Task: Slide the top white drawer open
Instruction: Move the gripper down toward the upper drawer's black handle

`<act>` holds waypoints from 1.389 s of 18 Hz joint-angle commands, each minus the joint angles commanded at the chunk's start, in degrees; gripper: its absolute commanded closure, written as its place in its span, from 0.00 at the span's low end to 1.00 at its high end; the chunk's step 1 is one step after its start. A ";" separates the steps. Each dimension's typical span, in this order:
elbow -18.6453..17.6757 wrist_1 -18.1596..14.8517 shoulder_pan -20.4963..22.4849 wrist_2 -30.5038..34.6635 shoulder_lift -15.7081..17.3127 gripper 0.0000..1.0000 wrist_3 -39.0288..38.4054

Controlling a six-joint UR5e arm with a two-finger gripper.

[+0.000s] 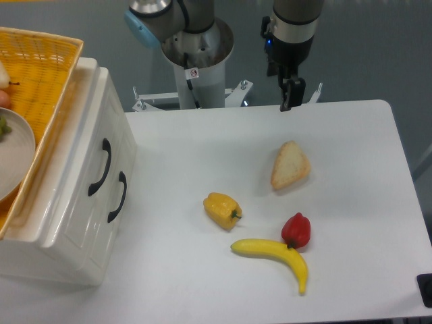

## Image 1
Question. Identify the green grapes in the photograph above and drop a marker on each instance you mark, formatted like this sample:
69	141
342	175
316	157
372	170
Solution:
4	127

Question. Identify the yellow bell pepper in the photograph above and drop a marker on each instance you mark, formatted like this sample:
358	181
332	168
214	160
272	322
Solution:
222	209

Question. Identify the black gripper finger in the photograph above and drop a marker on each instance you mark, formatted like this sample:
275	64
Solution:
292	91

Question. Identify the white pear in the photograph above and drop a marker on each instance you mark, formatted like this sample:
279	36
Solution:
5	80

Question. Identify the black corner device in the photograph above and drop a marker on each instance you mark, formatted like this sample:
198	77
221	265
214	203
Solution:
424	282

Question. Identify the white drawer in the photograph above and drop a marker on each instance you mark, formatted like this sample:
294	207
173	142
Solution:
79	230

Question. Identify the bread slice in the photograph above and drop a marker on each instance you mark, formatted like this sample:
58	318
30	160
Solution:
291	165

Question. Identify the red bell pepper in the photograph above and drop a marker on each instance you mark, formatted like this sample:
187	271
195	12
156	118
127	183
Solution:
296	232

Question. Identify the white drawer cabinet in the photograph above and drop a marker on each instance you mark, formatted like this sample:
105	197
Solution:
22	252

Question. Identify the yellow banana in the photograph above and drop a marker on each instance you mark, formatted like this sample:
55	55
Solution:
270	249

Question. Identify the orange peach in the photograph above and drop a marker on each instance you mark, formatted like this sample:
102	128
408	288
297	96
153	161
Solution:
5	101

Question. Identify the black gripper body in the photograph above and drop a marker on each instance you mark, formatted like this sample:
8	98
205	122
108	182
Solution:
287	43

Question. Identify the black lower drawer handle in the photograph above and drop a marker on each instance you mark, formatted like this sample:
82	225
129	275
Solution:
119	198

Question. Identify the yellow woven basket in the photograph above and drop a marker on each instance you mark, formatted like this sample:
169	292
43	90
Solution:
43	64

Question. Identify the grey plate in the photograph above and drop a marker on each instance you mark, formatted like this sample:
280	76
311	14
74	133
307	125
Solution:
17	152

